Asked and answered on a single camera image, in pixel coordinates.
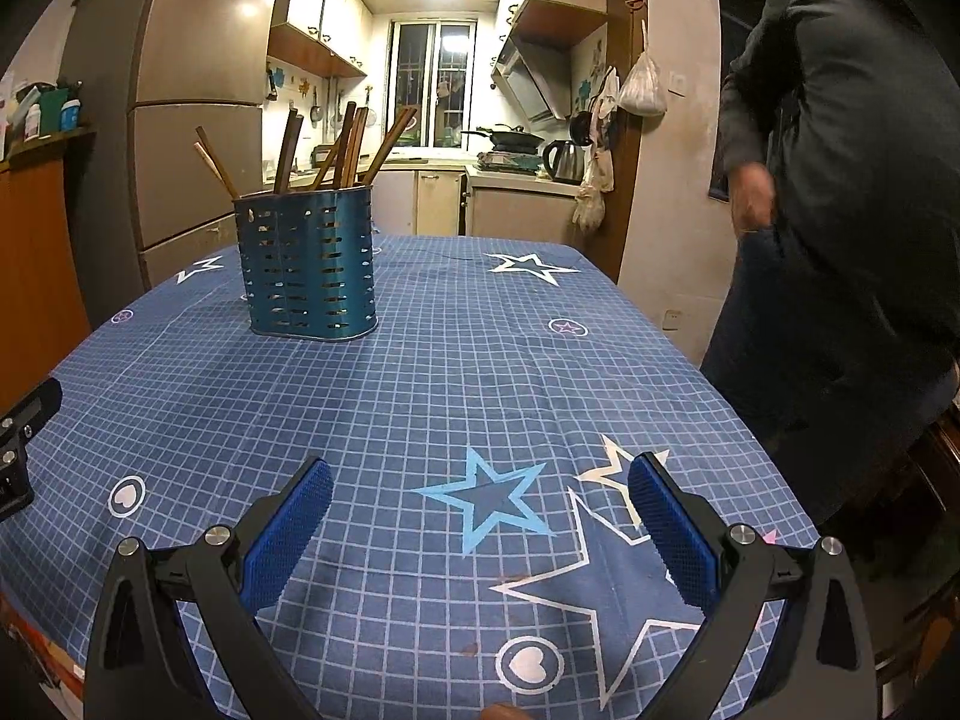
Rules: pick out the white wall socket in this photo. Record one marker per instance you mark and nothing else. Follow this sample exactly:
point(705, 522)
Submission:
point(674, 319)

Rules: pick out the beige kitchen base cabinets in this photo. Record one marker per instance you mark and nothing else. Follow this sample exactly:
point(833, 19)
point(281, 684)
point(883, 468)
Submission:
point(517, 217)

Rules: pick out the white plastic bag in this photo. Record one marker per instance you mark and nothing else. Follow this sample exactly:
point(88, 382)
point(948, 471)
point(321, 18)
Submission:
point(643, 94)

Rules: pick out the blue star checked tablecloth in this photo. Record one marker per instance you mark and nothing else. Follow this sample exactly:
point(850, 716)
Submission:
point(450, 360)

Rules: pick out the black hanging pan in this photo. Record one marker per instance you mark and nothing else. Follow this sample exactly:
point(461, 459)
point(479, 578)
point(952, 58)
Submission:
point(580, 127)

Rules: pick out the black wok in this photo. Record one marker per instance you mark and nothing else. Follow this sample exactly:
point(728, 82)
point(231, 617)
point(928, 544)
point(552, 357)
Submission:
point(514, 141)

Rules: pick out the brown refrigerator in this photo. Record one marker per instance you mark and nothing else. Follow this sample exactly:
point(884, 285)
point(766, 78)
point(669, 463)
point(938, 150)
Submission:
point(195, 165)

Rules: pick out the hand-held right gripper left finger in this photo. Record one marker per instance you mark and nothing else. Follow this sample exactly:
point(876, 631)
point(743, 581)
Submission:
point(289, 532)

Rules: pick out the steel range hood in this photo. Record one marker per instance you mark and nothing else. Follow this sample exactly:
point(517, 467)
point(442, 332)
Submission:
point(532, 79)

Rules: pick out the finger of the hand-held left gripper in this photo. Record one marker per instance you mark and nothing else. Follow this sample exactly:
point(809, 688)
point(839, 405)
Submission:
point(13, 480)
point(37, 401)

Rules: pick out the flower wall sticker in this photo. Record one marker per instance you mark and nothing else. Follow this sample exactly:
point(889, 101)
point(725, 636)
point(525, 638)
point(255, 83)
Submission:
point(589, 86)

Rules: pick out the beige wall cabinet row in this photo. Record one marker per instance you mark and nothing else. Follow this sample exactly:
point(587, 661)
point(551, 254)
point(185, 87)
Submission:
point(315, 7)

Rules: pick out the white wall switch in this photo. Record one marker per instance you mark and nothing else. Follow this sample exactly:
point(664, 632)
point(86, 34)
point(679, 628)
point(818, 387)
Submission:
point(678, 82)

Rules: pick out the orange wooden cabinet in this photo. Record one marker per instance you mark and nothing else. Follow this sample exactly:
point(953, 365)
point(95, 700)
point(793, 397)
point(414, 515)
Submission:
point(41, 255)

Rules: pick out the cardboard box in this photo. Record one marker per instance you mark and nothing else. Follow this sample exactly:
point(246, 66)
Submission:
point(45, 660)

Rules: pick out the white bottle red label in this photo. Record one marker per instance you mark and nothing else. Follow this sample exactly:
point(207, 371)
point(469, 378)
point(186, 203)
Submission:
point(31, 124)

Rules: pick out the beige hanging cloth bag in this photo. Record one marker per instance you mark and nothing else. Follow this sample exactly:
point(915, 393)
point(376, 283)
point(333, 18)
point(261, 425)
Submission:
point(592, 195)

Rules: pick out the gas stove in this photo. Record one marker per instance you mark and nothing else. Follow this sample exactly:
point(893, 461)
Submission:
point(508, 162)

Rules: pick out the steel electric kettle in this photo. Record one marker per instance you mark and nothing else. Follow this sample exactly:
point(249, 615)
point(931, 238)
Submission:
point(562, 163)

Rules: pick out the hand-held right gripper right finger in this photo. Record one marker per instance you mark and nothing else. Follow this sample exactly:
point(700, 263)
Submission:
point(675, 532)

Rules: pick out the group of wooden chopsticks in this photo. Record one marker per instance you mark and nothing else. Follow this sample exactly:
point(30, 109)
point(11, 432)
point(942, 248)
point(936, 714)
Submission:
point(286, 150)

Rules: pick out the barred kitchen window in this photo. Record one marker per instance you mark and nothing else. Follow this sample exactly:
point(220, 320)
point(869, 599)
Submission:
point(431, 82)

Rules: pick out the blue metal utensil holder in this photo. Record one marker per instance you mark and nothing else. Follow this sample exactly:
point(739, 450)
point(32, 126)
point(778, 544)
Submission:
point(315, 270)

